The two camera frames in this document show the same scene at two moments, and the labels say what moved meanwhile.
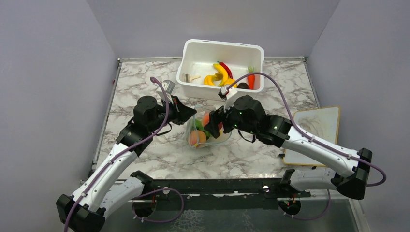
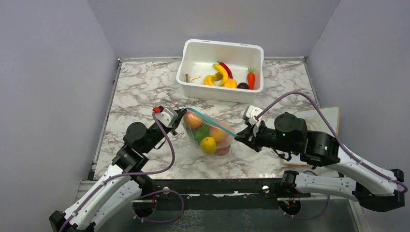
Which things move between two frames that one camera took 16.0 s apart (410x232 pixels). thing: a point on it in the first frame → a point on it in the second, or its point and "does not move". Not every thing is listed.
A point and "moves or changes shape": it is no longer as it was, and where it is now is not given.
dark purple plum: [243, 85] does not move
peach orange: [197, 138] moves or changes shape
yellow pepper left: [209, 79] does not move
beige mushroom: [189, 78] does not move
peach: [205, 119] → [192, 121]
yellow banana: [224, 74] does not move
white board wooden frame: [323, 123] does not move
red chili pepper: [228, 70] does not move
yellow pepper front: [229, 81] does not move
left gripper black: [182, 113] → [180, 111]
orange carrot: [251, 79] does not move
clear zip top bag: [197, 137] moves or changes shape
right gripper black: [217, 116] → [245, 136]
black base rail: [220, 194] does not move
